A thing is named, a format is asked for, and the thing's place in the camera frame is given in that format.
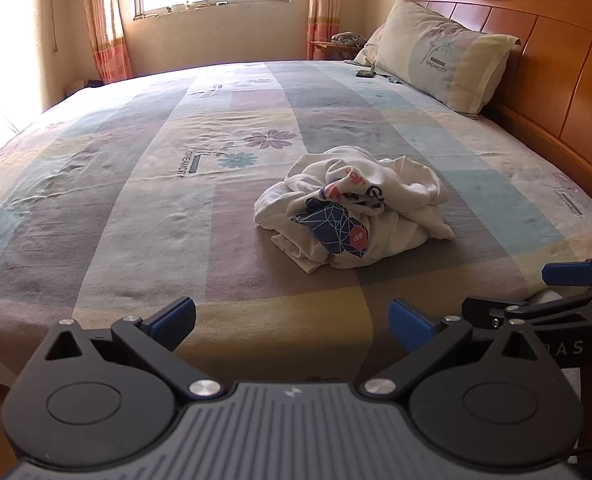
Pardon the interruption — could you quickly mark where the orange striped curtain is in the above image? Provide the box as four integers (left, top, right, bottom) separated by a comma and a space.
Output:
79, 0, 134, 85
306, 0, 344, 61

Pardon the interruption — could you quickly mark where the wooden bed headboard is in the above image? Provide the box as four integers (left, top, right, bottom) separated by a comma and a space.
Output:
402, 0, 592, 221

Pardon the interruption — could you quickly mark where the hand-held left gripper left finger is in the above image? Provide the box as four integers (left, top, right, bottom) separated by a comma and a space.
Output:
43, 296, 225, 402

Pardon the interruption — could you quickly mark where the small pale pillow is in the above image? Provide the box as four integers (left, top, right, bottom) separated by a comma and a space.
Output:
353, 24, 387, 67

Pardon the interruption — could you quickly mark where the large floral pillow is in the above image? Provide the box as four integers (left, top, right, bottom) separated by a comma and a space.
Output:
371, 0, 521, 120

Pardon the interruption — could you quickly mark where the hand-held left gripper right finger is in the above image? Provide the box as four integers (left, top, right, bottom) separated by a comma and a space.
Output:
358, 299, 545, 402

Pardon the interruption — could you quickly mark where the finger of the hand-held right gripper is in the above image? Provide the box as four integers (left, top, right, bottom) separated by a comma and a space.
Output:
462, 285, 592, 331
542, 252, 592, 287

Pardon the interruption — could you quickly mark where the wooden bedside shelf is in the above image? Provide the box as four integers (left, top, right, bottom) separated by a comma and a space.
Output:
310, 40, 364, 61

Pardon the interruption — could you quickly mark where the white printed long-sleeve shirt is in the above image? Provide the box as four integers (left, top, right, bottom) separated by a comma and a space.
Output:
254, 145, 455, 275

